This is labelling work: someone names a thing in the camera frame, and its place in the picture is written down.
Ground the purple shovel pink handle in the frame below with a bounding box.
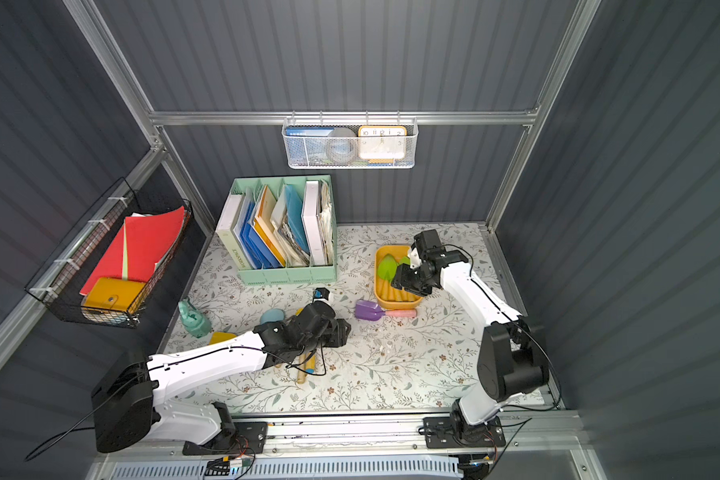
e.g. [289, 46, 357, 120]
[354, 300, 417, 321]

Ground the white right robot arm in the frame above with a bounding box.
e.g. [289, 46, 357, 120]
[391, 229, 551, 427]

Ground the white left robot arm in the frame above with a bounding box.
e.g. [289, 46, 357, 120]
[91, 299, 351, 455]

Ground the yellow plastic storage box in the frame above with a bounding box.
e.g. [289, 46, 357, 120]
[374, 245, 422, 310]

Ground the blue box in basket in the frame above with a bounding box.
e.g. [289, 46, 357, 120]
[283, 126, 334, 168]

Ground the teal toy scoop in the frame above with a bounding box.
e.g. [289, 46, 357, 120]
[259, 308, 286, 325]

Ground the yellow toy piece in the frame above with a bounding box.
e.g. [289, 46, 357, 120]
[209, 332, 237, 345]

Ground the green desktop file organizer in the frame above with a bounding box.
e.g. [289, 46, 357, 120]
[216, 175, 338, 286]

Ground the green spray bottle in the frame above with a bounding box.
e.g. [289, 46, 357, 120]
[178, 298, 212, 338]

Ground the yellow white alarm clock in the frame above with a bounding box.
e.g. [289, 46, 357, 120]
[357, 125, 408, 162]

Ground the grey tape roll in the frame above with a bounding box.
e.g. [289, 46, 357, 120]
[325, 127, 357, 165]

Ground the red paper folder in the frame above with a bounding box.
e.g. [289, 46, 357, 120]
[80, 207, 188, 295]

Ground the yellow wallet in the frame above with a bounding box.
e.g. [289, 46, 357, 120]
[82, 278, 146, 313]

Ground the wooden handle toy tool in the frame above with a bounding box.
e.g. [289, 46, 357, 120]
[296, 353, 310, 385]

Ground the white wire wall basket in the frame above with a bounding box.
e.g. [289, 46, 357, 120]
[281, 114, 419, 170]

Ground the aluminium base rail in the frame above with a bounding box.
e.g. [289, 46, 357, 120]
[182, 413, 508, 457]

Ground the black wire side basket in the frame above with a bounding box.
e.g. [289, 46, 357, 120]
[25, 181, 193, 328]

